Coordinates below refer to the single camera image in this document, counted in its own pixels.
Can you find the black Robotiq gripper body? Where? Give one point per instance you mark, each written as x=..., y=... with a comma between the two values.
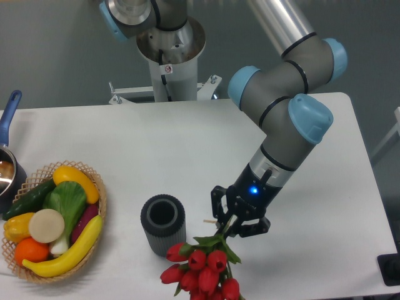
x=249, y=196

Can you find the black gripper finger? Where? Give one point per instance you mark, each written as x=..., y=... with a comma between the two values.
x=217, y=195
x=248, y=230

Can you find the red tulip bouquet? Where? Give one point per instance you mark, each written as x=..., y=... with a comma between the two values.
x=204, y=270

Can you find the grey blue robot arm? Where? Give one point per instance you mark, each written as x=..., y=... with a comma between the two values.
x=278, y=101

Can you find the dark grey ribbed vase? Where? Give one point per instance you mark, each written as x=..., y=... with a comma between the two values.
x=163, y=219

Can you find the purple sweet potato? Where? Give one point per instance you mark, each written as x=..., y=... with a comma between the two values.
x=90, y=212

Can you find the black device at edge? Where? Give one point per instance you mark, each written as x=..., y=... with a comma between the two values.
x=389, y=268

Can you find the green bok choy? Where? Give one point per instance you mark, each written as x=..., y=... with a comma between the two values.
x=69, y=199

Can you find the yellow squash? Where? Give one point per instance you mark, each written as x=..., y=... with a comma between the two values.
x=69, y=173

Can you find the beige round disc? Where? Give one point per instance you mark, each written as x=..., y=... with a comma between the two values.
x=46, y=226

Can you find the yellow banana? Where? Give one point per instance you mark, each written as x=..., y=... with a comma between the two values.
x=73, y=256

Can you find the woven wicker basket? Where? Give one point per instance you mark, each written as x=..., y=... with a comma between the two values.
x=42, y=175

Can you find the green cucumber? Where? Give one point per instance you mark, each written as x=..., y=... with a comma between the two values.
x=30, y=202

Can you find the orange fruit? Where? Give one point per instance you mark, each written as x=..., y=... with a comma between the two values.
x=31, y=250

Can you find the yellow bell pepper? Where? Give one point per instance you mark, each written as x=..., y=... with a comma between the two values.
x=16, y=229

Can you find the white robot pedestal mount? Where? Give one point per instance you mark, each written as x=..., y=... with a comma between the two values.
x=172, y=57

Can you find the white frame at right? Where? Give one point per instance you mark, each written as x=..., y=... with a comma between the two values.
x=387, y=142

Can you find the blue handled saucepan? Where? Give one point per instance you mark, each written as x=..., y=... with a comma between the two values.
x=12, y=173

